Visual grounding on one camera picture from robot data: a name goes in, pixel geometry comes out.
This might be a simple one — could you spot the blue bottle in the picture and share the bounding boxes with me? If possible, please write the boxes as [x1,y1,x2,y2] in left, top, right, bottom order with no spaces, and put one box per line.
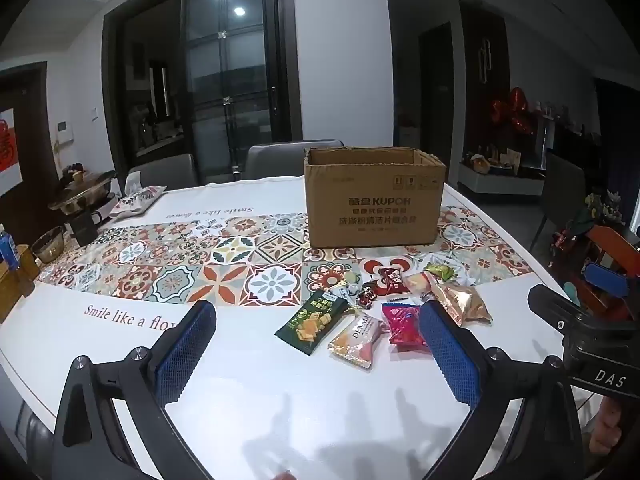
[0,230,20,266]

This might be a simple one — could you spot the low white cabinet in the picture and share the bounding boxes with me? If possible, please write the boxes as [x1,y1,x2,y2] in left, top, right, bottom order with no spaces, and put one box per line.
[459,165,546,197]

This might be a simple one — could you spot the glass bowl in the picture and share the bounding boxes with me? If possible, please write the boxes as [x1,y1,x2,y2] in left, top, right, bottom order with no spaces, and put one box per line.
[31,225,68,263]

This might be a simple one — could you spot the grey dining chair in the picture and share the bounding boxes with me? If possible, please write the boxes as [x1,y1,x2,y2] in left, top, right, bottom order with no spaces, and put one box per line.
[530,152,587,256]
[127,153,199,193]
[245,142,346,182]

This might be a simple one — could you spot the red wall poster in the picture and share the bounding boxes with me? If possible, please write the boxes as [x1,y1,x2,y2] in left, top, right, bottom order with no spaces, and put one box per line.
[0,107,23,196]

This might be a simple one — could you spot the floral tissue pack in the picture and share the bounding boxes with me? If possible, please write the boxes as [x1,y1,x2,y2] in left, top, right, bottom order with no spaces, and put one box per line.
[109,185,167,218]

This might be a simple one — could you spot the brown biscuit packet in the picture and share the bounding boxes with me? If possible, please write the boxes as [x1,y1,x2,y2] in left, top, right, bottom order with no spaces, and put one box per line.
[431,287,476,328]
[440,281,493,325]

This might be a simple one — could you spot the person's right hand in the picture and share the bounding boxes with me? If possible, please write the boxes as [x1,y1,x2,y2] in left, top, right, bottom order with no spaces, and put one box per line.
[587,397,628,457]

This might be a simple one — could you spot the clear yellow cake packet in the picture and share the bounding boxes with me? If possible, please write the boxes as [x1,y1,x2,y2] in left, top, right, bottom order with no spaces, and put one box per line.
[402,271,438,297]

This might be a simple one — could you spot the brown cardboard box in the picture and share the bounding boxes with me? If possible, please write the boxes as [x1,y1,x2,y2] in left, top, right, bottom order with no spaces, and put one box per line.
[304,147,447,249]

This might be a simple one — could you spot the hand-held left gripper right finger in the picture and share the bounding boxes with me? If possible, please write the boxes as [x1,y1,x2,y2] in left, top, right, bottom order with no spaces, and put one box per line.
[419,301,596,480]

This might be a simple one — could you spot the pink snack packet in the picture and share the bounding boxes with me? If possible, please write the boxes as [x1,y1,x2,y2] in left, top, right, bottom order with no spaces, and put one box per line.
[381,302,431,352]

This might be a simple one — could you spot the peach and white snack packet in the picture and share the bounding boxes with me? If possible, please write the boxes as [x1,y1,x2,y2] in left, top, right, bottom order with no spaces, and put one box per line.
[327,312,390,371]

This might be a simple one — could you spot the wooden high chair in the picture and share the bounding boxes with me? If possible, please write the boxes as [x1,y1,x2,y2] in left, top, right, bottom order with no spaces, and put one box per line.
[550,220,640,321]

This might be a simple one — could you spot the metal hot pot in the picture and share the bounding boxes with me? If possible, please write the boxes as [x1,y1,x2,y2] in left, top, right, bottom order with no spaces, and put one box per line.
[48,170,117,217]

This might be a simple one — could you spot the red candy packet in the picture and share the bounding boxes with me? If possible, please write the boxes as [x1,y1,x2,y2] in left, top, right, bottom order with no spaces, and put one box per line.
[376,267,408,295]

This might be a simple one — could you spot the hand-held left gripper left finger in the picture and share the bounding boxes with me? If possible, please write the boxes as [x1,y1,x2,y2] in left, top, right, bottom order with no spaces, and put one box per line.
[52,300,218,480]

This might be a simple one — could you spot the dark wooden door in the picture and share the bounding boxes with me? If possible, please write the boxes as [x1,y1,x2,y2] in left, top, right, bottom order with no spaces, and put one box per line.
[417,0,511,181]

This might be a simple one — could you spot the red foil balloons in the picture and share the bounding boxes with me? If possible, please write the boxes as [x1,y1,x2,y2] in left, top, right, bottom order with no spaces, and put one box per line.
[490,87,533,136]

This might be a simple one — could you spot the wooden box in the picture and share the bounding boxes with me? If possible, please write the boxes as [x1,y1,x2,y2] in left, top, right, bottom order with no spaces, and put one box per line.
[0,245,41,323]

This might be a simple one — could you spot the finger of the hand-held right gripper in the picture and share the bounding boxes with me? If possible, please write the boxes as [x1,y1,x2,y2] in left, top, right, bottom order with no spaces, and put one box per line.
[528,284,596,332]
[582,260,632,321]

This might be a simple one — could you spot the flower bouquet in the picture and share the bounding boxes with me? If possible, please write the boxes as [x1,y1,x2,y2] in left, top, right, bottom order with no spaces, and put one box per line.
[585,190,626,226]

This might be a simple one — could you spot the dark glass sliding door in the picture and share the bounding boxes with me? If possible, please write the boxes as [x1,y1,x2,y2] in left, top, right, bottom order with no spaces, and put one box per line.
[102,0,306,188]

